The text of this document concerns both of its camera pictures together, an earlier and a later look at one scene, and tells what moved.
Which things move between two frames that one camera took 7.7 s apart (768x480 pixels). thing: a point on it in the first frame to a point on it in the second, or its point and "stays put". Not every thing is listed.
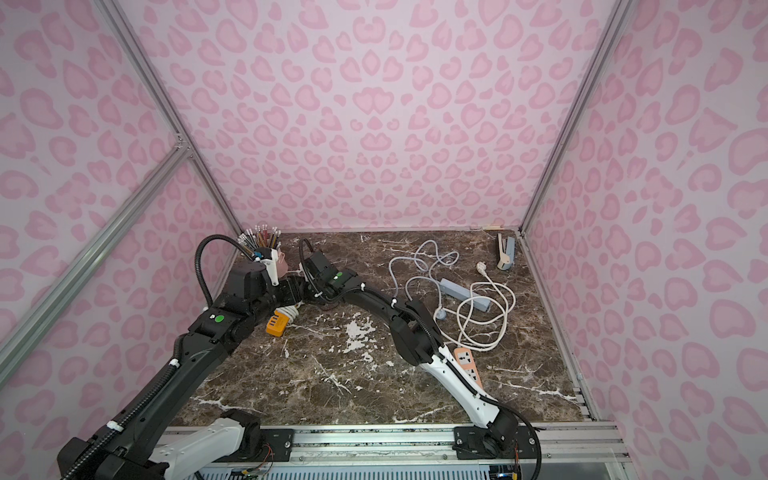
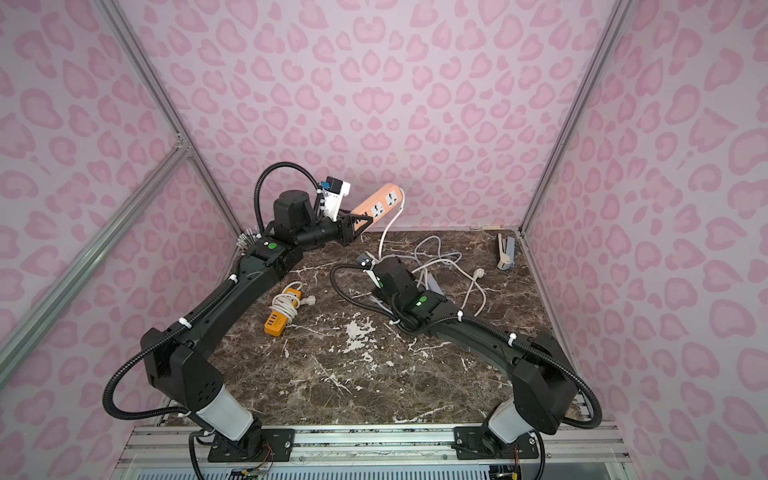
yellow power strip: [277, 324] stays put
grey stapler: [507, 256] stays put
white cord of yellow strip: [291, 311] stays put
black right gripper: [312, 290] to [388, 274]
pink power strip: [465, 358] to [378, 204]
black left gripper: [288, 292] to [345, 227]
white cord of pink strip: [482, 267] to [478, 273]
